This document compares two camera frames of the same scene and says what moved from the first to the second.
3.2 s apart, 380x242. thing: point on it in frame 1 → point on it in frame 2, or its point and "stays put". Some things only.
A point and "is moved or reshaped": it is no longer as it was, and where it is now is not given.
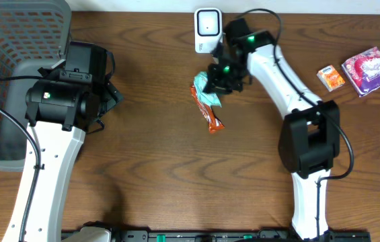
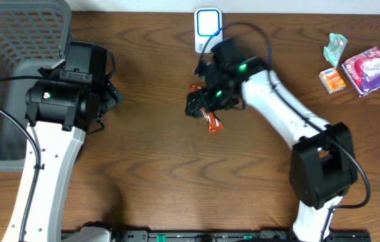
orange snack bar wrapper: [214, 122] stays put
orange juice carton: [330, 78] stays put
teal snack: [200, 81] is moved or reshaped
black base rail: [237, 236] stays put
